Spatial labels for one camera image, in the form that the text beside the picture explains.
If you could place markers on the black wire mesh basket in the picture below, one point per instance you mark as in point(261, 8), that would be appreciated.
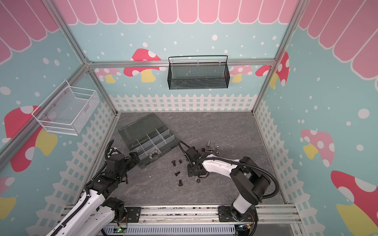
point(198, 72)

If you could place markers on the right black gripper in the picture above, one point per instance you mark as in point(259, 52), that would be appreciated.
point(193, 170)

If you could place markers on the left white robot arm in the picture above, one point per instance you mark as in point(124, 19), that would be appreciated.
point(95, 209)

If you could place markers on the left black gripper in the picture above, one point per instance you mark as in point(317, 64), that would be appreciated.
point(135, 158)

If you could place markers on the dark green compartment organizer box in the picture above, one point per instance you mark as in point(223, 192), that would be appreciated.
point(149, 137)

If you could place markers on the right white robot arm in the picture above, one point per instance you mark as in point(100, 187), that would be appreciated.
point(253, 182)

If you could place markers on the white wire mesh basket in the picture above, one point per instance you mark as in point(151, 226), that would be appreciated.
point(68, 110)

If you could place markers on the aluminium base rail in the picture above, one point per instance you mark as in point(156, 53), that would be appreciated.
point(207, 214)

